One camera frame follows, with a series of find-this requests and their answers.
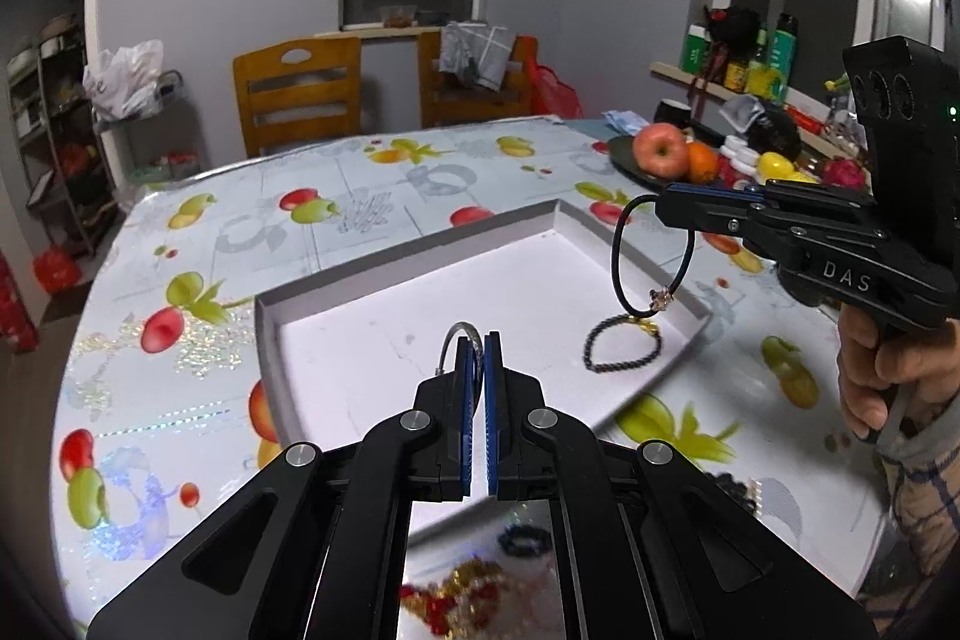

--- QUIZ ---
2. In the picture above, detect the grey checked cloth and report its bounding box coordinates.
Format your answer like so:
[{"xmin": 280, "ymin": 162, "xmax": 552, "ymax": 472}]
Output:
[{"xmin": 439, "ymin": 21, "xmax": 518, "ymax": 92}]

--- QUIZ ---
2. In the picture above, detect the white shallow tray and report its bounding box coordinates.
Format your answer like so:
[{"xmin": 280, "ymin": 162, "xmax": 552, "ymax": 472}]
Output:
[{"xmin": 255, "ymin": 197, "xmax": 713, "ymax": 453}]

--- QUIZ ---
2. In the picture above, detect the pink dragon fruit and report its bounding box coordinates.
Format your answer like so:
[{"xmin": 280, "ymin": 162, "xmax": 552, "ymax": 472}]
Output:
[{"xmin": 821, "ymin": 158, "xmax": 871, "ymax": 187}]

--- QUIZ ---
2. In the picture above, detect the red bag on floor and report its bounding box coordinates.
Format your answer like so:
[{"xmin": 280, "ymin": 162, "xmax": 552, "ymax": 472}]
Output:
[{"xmin": 31, "ymin": 246, "xmax": 82, "ymax": 296}]

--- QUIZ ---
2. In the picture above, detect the red gold brooch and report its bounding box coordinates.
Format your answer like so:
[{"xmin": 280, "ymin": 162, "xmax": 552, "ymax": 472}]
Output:
[{"xmin": 401, "ymin": 557, "xmax": 518, "ymax": 637}]

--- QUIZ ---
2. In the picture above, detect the person's right forearm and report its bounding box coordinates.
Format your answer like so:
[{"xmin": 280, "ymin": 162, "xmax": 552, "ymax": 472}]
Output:
[{"xmin": 855, "ymin": 415, "xmax": 960, "ymax": 640}]

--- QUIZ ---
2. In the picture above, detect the wooden wall shelf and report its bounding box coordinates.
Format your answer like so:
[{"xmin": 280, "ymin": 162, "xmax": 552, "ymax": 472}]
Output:
[{"xmin": 649, "ymin": 61, "xmax": 871, "ymax": 161}]

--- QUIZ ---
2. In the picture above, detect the green bottle white cap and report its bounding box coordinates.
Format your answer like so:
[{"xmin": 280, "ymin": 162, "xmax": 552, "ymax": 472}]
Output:
[{"xmin": 679, "ymin": 25, "xmax": 711, "ymax": 75}]

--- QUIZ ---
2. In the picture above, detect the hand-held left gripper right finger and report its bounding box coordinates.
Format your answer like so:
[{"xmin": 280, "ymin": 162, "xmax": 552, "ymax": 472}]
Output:
[{"xmin": 486, "ymin": 332, "xmax": 878, "ymax": 640}]

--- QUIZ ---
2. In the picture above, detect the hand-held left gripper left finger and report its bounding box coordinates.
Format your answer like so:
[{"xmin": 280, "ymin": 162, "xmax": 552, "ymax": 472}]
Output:
[{"xmin": 86, "ymin": 334, "xmax": 475, "ymax": 640}]

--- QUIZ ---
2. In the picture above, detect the red apple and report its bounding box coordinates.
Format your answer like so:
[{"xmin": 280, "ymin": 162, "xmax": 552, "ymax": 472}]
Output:
[{"xmin": 632, "ymin": 122, "xmax": 689, "ymax": 178}]

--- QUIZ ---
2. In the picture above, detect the wooden chair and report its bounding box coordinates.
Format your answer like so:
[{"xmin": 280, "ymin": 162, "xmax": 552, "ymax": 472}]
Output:
[
  {"xmin": 232, "ymin": 36, "xmax": 362, "ymax": 157},
  {"xmin": 416, "ymin": 29, "xmax": 537, "ymax": 130}
]

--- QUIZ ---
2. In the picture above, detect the fruit printed tablecloth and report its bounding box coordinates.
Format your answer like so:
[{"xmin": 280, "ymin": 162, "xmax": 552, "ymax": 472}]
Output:
[{"xmin": 49, "ymin": 115, "xmax": 893, "ymax": 640}]

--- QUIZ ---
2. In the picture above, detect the red plastic bag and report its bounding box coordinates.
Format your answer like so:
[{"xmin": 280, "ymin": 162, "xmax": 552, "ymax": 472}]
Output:
[{"xmin": 517, "ymin": 36, "xmax": 584, "ymax": 120}]

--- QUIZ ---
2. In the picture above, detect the black plush toy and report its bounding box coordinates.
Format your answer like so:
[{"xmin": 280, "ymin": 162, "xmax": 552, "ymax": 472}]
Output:
[{"xmin": 703, "ymin": 2, "xmax": 762, "ymax": 49}]

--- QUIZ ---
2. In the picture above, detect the silver hoop bangle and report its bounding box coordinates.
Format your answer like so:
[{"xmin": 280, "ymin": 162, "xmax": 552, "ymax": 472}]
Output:
[{"xmin": 439, "ymin": 321, "xmax": 481, "ymax": 378}]

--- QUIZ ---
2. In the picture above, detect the large black bead bracelet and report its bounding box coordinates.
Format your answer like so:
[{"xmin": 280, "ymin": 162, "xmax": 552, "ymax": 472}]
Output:
[{"xmin": 705, "ymin": 471, "xmax": 758, "ymax": 510}]

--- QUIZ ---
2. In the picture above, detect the dark green bottle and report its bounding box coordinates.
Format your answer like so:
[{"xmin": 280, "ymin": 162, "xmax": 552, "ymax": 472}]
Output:
[{"xmin": 771, "ymin": 12, "xmax": 800, "ymax": 79}]

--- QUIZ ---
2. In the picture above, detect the black bag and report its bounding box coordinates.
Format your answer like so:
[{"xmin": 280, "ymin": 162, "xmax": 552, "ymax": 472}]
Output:
[{"xmin": 750, "ymin": 107, "xmax": 803, "ymax": 157}]

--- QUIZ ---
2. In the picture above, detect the white plastic bag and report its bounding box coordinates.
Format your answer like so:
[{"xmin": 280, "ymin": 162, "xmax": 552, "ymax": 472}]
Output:
[{"xmin": 82, "ymin": 40, "xmax": 166, "ymax": 122}]

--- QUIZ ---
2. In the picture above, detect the wooden window sill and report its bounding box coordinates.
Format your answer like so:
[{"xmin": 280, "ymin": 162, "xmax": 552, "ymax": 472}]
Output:
[{"xmin": 313, "ymin": 21, "xmax": 451, "ymax": 41}]

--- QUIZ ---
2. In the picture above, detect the red box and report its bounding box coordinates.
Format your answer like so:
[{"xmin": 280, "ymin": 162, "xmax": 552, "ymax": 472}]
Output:
[{"xmin": 0, "ymin": 250, "xmax": 38, "ymax": 352}]

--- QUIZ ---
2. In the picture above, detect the metal storage rack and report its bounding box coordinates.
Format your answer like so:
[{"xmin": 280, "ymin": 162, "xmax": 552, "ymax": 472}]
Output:
[{"xmin": 6, "ymin": 14, "xmax": 113, "ymax": 266}]

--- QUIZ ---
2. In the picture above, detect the black cord bracelet with charm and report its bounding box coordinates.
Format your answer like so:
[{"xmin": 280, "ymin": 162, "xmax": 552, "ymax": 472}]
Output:
[{"xmin": 611, "ymin": 194, "xmax": 695, "ymax": 317}]

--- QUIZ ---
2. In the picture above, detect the dark fruit plate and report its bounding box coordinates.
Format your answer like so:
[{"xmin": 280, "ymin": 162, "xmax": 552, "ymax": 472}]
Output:
[{"xmin": 606, "ymin": 134, "xmax": 721, "ymax": 191}]

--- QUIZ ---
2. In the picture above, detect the small dark bead bracelet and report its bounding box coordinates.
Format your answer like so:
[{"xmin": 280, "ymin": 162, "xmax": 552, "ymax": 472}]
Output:
[{"xmin": 585, "ymin": 312, "xmax": 662, "ymax": 375}]

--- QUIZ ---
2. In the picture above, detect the person's right hand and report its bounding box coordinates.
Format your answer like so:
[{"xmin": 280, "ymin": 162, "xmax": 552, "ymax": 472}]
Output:
[{"xmin": 836, "ymin": 308, "xmax": 960, "ymax": 447}]

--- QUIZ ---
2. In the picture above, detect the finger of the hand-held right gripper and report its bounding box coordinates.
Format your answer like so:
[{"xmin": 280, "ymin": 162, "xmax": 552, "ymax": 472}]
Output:
[
  {"xmin": 666, "ymin": 179, "xmax": 875, "ymax": 214},
  {"xmin": 656, "ymin": 195, "xmax": 882, "ymax": 266}
]

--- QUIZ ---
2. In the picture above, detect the orange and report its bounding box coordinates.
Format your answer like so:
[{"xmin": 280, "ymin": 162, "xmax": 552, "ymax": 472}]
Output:
[{"xmin": 686, "ymin": 141, "xmax": 725, "ymax": 184}]

